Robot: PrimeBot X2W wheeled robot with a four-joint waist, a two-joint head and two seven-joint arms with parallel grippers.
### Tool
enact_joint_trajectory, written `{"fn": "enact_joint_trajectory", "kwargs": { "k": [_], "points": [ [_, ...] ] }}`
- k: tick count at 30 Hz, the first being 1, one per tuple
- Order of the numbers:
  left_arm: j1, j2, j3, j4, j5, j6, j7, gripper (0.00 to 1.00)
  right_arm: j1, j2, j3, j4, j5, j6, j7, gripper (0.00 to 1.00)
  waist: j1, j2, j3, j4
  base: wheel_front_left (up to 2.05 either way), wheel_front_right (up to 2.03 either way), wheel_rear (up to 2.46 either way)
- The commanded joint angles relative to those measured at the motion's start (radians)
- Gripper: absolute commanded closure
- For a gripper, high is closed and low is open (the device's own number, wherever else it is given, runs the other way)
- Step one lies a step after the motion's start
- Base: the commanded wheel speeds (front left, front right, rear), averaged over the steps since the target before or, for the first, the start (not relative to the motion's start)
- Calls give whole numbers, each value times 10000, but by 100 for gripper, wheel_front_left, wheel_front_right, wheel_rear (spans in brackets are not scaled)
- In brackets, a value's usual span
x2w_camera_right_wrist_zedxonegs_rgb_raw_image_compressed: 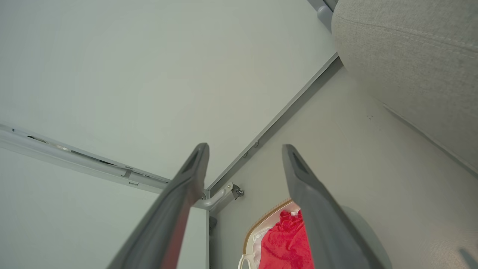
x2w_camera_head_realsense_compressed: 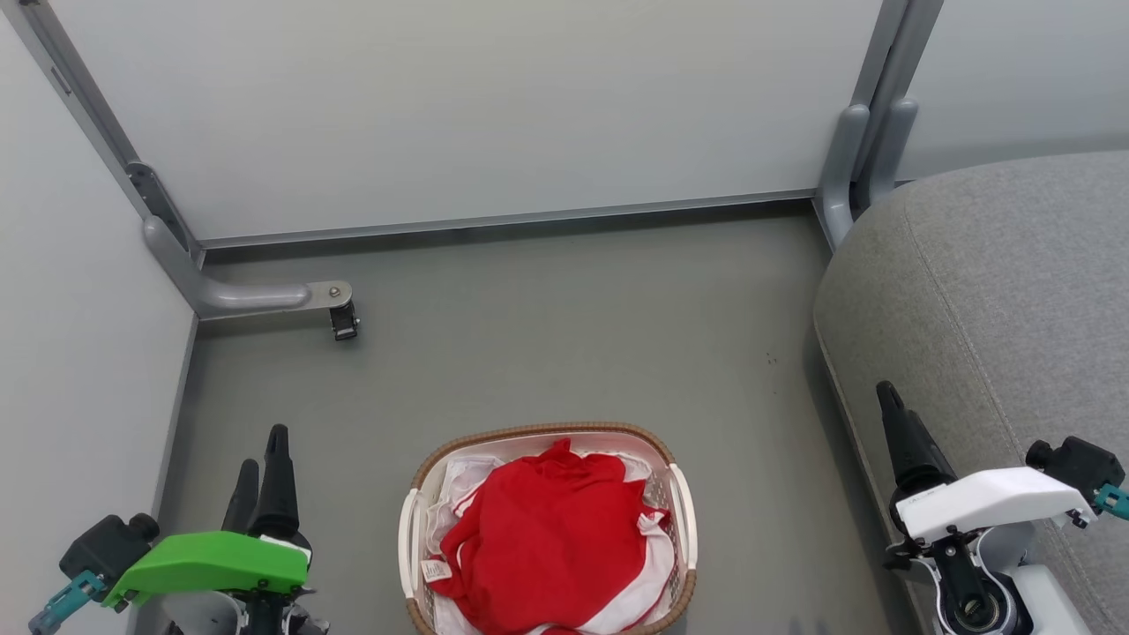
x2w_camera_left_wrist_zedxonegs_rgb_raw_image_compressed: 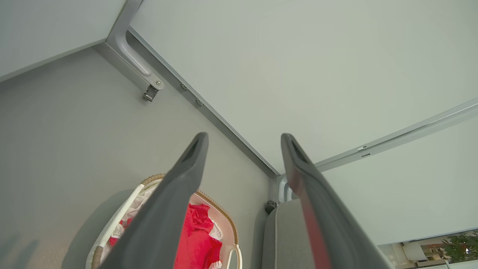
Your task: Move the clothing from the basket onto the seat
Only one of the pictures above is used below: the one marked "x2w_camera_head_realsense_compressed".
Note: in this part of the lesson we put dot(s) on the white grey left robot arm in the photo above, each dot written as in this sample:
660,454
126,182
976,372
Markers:
234,616

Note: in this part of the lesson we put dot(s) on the grey double partition post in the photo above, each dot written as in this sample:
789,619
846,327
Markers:
873,123

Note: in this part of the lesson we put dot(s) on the red and white garment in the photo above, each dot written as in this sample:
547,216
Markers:
551,538

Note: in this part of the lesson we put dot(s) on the teal camera connector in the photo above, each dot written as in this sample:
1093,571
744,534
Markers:
1113,501
63,604

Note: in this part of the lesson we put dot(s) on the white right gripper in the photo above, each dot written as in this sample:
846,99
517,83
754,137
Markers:
988,498

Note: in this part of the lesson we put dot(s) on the white laundry basket brown rim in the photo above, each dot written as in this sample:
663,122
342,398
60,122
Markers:
547,529

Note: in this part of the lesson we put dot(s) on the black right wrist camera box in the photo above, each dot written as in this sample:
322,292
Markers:
1078,463

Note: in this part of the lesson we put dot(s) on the teal left camera connector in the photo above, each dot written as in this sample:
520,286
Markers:
63,604

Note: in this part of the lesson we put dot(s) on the grey partition corner post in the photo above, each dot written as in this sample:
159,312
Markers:
97,123

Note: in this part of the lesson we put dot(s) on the grey partition foot with bracket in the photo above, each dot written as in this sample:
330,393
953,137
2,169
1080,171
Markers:
238,291

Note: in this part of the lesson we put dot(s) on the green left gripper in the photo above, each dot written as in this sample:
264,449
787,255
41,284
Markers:
212,560

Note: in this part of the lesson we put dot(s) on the grey fabric sofa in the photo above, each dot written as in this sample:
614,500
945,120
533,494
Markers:
988,300

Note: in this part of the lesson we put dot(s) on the teal right camera connector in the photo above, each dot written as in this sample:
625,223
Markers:
1113,501

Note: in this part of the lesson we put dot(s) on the grey partition bottom rail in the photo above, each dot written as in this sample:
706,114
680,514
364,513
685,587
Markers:
512,218

